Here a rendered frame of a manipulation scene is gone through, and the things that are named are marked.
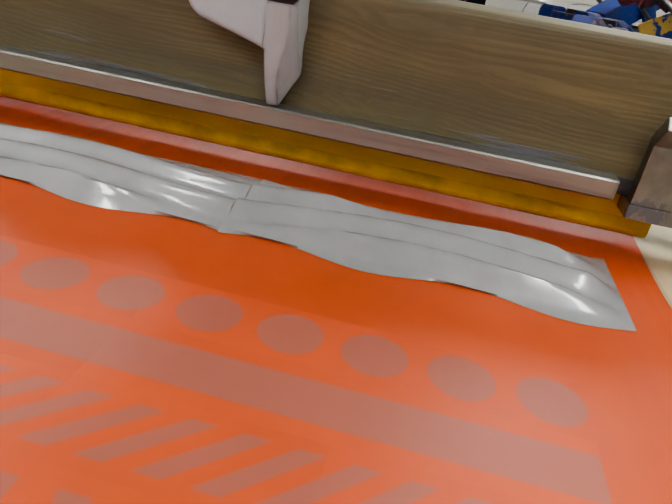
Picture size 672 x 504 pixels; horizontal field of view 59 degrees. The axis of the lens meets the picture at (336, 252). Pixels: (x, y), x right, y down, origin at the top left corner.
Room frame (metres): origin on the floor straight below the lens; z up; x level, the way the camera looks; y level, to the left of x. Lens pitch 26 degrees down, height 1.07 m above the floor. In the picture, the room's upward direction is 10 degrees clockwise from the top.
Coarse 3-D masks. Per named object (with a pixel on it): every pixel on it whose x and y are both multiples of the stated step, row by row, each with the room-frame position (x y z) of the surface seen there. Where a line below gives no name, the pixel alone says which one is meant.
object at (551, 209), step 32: (32, 96) 0.35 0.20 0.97; (64, 96) 0.35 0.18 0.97; (160, 128) 0.34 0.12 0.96; (192, 128) 0.34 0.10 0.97; (320, 160) 0.33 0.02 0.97; (352, 160) 0.32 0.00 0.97; (448, 192) 0.32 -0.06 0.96; (480, 192) 0.31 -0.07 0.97; (512, 192) 0.31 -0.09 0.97; (608, 224) 0.30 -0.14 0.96; (640, 224) 0.30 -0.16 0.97
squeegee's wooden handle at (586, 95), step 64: (0, 0) 0.34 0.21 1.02; (64, 0) 0.34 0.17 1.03; (128, 0) 0.33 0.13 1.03; (320, 0) 0.32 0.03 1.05; (384, 0) 0.31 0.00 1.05; (448, 0) 0.31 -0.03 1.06; (128, 64) 0.33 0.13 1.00; (192, 64) 0.33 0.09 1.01; (256, 64) 0.32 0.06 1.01; (320, 64) 0.32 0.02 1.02; (384, 64) 0.31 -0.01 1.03; (448, 64) 0.31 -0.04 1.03; (512, 64) 0.30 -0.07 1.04; (576, 64) 0.30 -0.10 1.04; (640, 64) 0.30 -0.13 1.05; (448, 128) 0.31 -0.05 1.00; (512, 128) 0.30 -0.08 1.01; (576, 128) 0.30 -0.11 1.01; (640, 128) 0.30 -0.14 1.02
